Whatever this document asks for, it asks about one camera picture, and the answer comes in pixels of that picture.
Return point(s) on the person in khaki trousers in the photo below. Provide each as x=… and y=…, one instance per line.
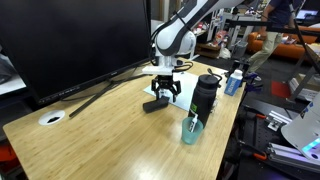
x=270, y=40

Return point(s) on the aluminium extrusion bar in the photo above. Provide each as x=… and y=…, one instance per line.
x=290, y=155

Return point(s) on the white black marker pen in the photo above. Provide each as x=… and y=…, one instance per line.
x=193, y=121

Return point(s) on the white device with cyan light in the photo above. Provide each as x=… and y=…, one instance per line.
x=305, y=130

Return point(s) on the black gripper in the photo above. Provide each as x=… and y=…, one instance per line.
x=166, y=81

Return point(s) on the orange sofa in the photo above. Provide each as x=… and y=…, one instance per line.
x=286, y=50

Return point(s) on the white whiteboard sheet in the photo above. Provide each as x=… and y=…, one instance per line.
x=186, y=90

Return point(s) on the blue white water carton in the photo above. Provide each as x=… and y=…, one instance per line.
x=233, y=83

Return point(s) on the black monitor stand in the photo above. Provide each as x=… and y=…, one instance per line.
x=90, y=100

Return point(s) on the blue spring clamp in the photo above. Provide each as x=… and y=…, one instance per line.
x=253, y=87

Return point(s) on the large black monitor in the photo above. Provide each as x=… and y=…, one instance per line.
x=66, y=40

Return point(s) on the silver metal bracket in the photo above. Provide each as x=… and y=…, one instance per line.
x=278, y=120

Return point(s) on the black water bottle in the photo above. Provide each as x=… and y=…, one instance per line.
x=201, y=100

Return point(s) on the black metal clamp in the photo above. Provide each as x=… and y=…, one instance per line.
x=238, y=66

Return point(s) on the black horizontal rig bar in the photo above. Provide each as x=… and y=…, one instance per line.
x=250, y=24

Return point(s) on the black foam duster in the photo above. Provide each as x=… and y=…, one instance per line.
x=156, y=105

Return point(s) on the grey waste bin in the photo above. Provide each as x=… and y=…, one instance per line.
x=240, y=50

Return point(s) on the black perforated workbench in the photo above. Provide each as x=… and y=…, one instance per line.
x=253, y=136

